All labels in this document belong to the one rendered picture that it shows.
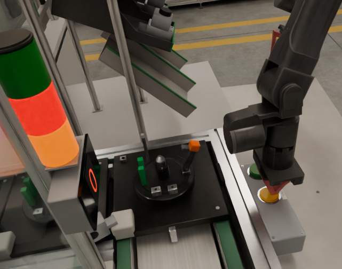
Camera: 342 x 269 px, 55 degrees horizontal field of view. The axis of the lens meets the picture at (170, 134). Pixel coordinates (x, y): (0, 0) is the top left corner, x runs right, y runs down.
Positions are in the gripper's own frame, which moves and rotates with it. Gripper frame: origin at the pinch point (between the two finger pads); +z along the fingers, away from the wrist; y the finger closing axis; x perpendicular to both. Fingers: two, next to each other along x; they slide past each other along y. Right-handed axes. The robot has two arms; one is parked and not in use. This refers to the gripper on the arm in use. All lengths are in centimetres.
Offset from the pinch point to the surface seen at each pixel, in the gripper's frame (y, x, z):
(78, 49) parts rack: -61, -44, -13
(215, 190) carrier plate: -3.2, -11.8, 0.4
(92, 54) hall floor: -310, -86, 95
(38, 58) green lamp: 11, -32, -42
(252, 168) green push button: -7.5, -2.3, 0.2
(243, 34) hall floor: -294, 83, 96
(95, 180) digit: 9.5, -31.5, -21.9
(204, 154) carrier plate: -15.1, -11.9, 0.3
